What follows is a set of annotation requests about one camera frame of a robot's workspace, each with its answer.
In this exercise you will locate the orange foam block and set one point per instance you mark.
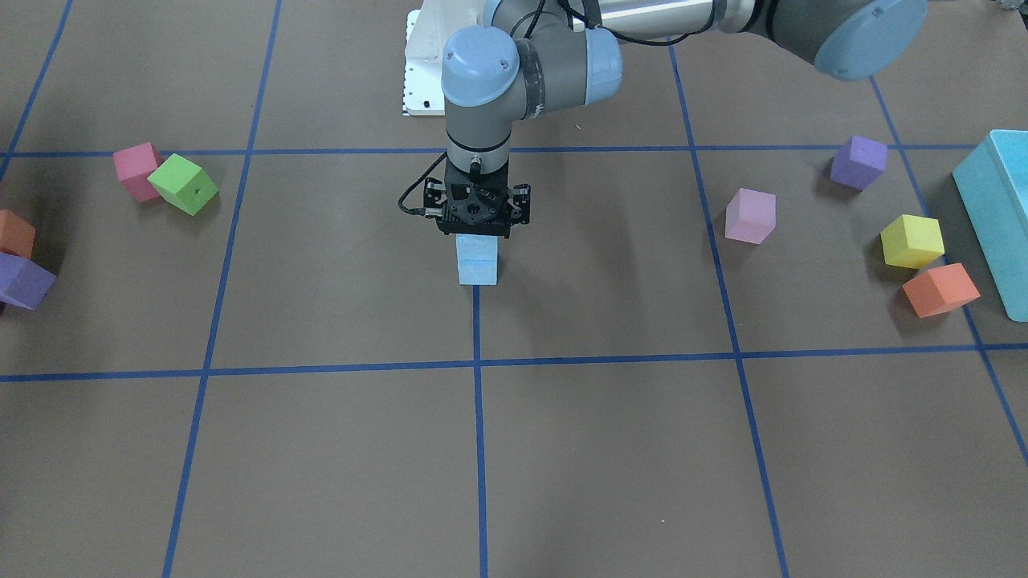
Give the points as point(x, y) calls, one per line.
point(940, 289)
point(17, 235)

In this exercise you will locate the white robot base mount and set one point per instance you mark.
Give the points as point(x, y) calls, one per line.
point(422, 92)

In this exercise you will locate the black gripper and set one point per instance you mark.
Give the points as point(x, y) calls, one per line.
point(520, 203)

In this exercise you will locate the light pink foam block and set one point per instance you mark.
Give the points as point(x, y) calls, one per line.
point(750, 216)

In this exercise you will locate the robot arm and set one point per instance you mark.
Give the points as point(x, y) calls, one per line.
point(510, 61)

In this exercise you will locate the green foam block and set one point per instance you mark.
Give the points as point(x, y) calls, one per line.
point(183, 184)

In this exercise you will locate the light blue foam block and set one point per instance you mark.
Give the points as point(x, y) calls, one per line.
point(470, 247)
point(478, 272)

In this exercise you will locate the purple foam block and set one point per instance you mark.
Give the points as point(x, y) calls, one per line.
point(24, 284)
point(859, 162)

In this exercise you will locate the yellow foam block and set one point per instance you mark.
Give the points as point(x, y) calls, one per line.
point(912, 241)

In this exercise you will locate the teal plastic bin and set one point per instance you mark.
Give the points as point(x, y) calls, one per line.
point(992, 182)

